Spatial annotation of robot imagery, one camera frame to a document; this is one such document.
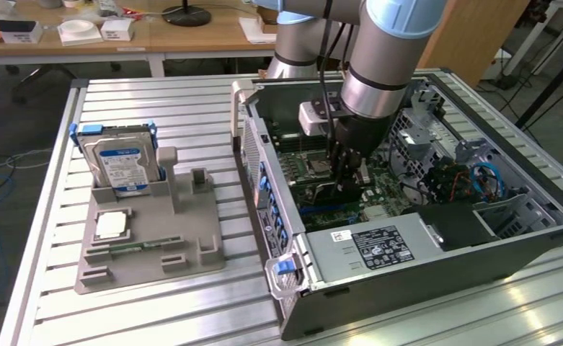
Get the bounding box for black round lamp base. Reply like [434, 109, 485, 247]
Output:
[160, 0, 212, 27]

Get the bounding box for green RAM stick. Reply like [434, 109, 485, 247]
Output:
[90, 239, 184, 254]

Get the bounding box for black tripod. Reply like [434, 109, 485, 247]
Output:
[513, 0, 563, 131]

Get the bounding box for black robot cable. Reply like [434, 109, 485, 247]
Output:
[314, 0, 360, 144]

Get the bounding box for hard disk in blue caddy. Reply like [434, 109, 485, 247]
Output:
[66, 122, 162, 199]

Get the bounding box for wooden desk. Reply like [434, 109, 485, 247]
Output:
[0, 0, 412, 66]

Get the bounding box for wooden cabinet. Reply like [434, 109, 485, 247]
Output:
[408, 0, 533, 88]

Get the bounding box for perforated metal disk bay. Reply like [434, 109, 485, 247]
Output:
[388, 106, 461, 171]

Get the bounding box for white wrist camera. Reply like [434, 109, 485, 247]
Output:
[297, 101, 345, 138]

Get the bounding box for white round tape dispenser box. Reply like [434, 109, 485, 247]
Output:
[57, 19, 105, 47]

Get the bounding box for white box with black lid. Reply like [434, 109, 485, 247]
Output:
[0, 19, 44, 45]

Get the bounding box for white labelled box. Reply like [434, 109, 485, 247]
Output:
[98, 19, 136, 42]

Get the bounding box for CPU socket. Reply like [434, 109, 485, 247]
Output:
[301, 148, 336, 178]

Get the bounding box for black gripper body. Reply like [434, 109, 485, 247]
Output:
[329, 114, 390, 160]

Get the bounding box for silver CPU chip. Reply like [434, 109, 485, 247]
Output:
[92, 212, 130, 241]

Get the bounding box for green motherboard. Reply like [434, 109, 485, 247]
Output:
[264, 122, 417, 232]

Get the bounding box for office chair base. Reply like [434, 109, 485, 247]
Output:
[5, 63, 77, 105]

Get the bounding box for white paper stack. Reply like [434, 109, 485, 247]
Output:
[238, 16, 280, 45]

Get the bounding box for black open PC case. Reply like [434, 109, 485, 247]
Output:
[229, 68, 563, 342]

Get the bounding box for blue wire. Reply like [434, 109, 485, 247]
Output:
[469, 162, 505, 201]

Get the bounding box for grey parts rack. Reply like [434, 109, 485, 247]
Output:
[72, 145, 226, 295]

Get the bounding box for installed black RAM stick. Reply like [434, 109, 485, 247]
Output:
[292, 177, 333, 190]

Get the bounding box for grey power supply unit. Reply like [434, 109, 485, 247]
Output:
[304, 212, 444, 284]

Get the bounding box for graphics card with metal bracket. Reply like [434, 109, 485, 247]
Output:
[298, 166, 370, 214]

